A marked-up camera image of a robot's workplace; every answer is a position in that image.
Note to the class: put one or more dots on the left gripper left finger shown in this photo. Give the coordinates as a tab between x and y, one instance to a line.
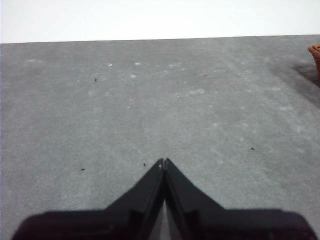
112	222

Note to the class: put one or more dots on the brown wicker basket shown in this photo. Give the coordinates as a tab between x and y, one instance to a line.
315	55

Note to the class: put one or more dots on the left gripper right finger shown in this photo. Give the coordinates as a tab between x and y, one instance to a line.
225	225

